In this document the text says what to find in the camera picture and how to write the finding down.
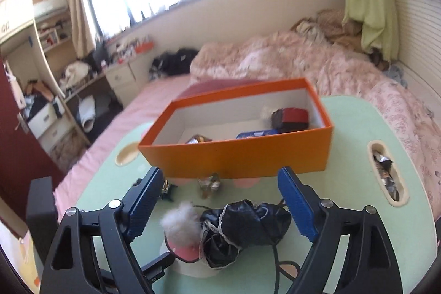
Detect blue grey cloth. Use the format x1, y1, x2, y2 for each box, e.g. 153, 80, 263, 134
384, 65, 409, 88

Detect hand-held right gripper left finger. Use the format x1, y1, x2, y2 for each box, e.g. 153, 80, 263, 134
39, 166, 176, 294

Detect black toy car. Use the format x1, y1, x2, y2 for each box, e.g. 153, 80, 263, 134
134, 179, 178, 203

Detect orange cardboard box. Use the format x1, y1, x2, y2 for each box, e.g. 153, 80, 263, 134
138, 78, 334, 182

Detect pink floral quilt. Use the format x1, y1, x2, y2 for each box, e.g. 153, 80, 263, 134
190, 30, 441, 198

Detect pink bed sheet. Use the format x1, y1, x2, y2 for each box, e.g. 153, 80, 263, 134
52, 77, 193, 212

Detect foil wrappers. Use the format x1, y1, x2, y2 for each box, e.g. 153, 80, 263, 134
371, 146, 402, 201

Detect white drawer cabinet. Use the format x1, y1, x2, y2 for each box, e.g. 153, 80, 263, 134
105, 58, 154, 109

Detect green cartoon desktop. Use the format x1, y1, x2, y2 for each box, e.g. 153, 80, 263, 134
74, 95, 441, 294

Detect black lace cloth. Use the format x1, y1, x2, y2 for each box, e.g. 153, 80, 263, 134
200, 199, 293, 269

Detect dark red door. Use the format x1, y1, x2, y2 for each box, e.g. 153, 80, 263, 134
0, 65, 66, 236

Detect blue tin case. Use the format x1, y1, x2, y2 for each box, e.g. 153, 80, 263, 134
236, 130, 279, 139

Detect white shelf desk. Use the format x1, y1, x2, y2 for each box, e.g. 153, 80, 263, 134
0, 0, 114, 157

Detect dark red pouch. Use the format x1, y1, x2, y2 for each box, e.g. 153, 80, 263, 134
271, 107, 310, 134

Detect black clothes pile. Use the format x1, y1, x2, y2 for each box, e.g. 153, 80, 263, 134
150, 48, 200, 81

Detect beige curtain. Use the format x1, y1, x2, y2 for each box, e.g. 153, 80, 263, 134
64, 0, 97, 58

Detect beige clothes heap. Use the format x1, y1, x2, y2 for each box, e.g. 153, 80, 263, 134
291, 10, 366, 50

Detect white cylindrical object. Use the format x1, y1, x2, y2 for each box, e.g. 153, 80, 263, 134
76, 95, 97, 133

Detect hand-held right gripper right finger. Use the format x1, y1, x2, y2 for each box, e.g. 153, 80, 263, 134
277, 166, 404, 294

